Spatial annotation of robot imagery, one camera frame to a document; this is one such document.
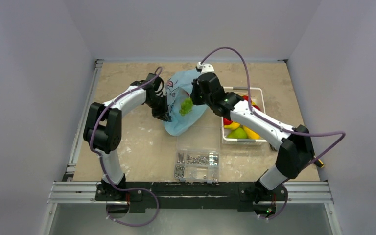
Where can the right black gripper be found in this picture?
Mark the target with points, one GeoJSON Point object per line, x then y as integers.
{"type": "Point", "coordinates": [196, 91]}

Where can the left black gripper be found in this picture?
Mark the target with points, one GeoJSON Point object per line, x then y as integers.
{"type": "Point", "coordinates": [162, 114]}

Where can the light blue plastic bag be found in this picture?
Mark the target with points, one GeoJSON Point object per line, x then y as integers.
{"type": "Point", "coordinates": [178, 89]}

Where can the green fake pear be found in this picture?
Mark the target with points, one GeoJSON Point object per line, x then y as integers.
{"type": "Point", "coordinates": [238, 133]}

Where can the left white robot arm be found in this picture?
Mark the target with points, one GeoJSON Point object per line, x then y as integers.
{"type": "Point", "coordinates": [103, 128]}

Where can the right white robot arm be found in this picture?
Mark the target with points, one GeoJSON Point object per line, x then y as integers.
{"type": "Point", "coordinates": [293, 144]}

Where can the red fake apple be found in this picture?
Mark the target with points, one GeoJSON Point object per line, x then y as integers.
{"type": "Point", "coordinates": [226, 122]}

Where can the clear plastic screw box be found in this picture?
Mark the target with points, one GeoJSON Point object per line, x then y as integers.
{"type": "Point", "coordinates": [198, 155]}

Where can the white plastic basket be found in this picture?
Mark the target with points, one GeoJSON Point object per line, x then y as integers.
{"type": "Point", "coordinates": [240, 139]}

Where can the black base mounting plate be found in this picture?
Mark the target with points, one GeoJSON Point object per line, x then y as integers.
{"type": "Point", "coordinates": [239, 196]}

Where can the yellow black screwdriver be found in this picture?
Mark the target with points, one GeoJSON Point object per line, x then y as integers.
{"type": "Point", "coordinates": [319, 163]}

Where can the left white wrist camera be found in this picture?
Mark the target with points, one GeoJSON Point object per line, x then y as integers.
{"type": "Point", "coordinates": [164, 91]}

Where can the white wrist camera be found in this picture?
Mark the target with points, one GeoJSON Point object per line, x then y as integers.
{"type": "Point", "coordinates": [164, 91]}
{"type": "Point", "coordinates": [203, 68]}

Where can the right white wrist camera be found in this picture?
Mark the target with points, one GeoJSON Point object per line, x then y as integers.
{"type": "Point", "coordinates": [203, 68]}

